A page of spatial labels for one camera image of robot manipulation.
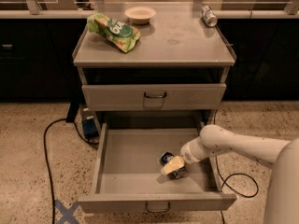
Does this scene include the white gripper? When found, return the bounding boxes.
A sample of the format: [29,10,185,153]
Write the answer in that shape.
[161,137,206,175]

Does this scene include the blue pepsi can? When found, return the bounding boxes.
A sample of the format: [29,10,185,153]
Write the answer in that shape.
[160,152,185,179]

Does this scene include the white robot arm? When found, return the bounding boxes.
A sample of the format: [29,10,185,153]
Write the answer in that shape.
[161,124,299,224]

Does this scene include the open grey middle drawer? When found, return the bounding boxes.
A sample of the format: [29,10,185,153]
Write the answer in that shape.
[78,125,236,213]

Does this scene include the grey drawer cabinet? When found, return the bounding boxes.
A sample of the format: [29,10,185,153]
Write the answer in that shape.
[74,3,235,128]

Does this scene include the silver soda can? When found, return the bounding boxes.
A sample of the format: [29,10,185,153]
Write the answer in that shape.
[202,6,218,27]

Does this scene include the blue power box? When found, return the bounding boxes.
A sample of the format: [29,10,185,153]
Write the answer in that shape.
[80,105,98,139]

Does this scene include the blue tape cross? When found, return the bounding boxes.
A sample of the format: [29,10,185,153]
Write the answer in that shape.
[55,200,79,224]

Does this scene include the green chip bag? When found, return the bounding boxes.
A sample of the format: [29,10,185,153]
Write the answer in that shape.
[87,13,141,53]

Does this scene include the beige paper bowl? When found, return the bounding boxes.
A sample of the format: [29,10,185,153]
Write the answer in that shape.
[125,7,156,25]

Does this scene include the black cable left floor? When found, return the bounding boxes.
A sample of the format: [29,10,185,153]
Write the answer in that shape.
[42,118,100,224]

